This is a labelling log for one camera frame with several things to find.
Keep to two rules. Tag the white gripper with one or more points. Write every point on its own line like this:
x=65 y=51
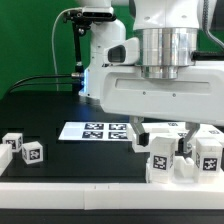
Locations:
x=195 y=96

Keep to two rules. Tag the white tagged cube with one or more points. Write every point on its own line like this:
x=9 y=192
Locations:
x=32 y=152
x=15 y=139

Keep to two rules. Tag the white chair seat with pegs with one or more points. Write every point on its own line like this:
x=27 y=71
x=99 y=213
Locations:
x=183 y=172

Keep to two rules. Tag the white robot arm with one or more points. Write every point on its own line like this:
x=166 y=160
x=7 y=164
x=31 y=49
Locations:
x=159 y=73

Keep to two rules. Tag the white block chair part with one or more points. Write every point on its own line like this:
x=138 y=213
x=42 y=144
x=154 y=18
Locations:
x=136 y=146

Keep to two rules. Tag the white marker sheet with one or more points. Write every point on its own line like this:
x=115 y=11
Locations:
x=94 y=131

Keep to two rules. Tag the white chair back frame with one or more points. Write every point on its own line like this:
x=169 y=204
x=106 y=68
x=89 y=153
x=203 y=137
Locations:
x=205 y=131

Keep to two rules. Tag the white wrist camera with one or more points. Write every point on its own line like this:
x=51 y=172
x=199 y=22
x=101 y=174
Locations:
x=126 y=53

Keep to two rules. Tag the black camera on stand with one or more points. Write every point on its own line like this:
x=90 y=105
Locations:
x=81 y=19

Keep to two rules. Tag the white left border rail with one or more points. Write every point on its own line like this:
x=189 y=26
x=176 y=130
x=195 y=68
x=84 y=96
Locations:
x=5 y=156

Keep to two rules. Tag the white border rail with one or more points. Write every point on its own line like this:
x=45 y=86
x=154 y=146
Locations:
x=5 y=156
x=110 y=196

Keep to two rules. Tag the white front border rail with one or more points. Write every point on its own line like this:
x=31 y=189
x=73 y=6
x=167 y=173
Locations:
x=110 y=196

